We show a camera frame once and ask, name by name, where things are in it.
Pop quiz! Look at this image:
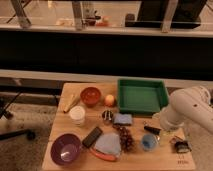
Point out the dark red grapes bunch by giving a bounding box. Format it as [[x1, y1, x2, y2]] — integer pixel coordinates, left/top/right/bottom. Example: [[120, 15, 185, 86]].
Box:
[[113, 125, 134, 152]]

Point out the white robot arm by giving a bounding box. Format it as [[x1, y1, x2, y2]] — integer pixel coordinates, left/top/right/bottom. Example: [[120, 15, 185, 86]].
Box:
[[159, 86, 213, 134]]

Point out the red bowl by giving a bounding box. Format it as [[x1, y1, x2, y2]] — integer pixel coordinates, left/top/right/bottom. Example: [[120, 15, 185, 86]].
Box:
[[80, 87, 101, 107]]

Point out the purple bowl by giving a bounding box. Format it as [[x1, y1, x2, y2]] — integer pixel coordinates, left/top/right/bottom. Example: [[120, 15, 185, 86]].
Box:
[[50, 133, 81, 166]]

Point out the orange peach fruit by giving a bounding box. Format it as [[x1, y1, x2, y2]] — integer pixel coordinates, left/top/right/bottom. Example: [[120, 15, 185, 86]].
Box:
[[104, 94, 115, 107]]

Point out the dark striped round object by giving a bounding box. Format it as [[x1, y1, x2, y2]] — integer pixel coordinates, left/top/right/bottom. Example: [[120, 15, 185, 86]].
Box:
[[102, 110, 113, 122]]

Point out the green plastic tray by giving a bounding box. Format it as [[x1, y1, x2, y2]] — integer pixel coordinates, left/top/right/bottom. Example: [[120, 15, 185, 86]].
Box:
[[117, 79, 169, 116]]

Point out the blue sponge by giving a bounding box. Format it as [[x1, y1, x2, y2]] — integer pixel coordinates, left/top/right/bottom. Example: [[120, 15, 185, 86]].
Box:
[[113, 113, 132, 125]]

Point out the white plastic cup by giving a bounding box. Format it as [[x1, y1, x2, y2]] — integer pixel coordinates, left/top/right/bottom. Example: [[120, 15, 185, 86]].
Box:
[[69, 106, 85, 125]]

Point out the black rectangular block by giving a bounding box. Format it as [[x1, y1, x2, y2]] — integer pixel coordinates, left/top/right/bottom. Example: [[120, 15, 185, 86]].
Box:
[[82, 127, 103, 148]]

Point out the light blue cloth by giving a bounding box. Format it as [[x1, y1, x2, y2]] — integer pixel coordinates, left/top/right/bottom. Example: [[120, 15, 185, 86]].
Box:
[[94, 133, 121, 157]]

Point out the blue cup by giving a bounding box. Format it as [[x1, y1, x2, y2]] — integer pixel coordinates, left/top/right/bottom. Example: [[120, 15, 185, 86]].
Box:
[[141, 134, 158, 151]]

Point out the orange carrot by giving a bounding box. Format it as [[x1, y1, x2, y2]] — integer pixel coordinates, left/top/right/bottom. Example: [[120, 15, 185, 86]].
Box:
[[90, 148, 117, 162]]

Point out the small black white object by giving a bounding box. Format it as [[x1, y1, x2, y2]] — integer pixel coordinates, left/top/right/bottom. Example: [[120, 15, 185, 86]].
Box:
[[175, 141, 191, 153]]

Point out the black chair base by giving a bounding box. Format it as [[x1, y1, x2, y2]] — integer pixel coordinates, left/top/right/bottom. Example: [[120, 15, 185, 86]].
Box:
[[0, 94, 36, 141]]

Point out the black handled tool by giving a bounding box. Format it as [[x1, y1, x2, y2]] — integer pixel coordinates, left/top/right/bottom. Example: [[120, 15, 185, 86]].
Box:
[[144, 126, 161, 135]]

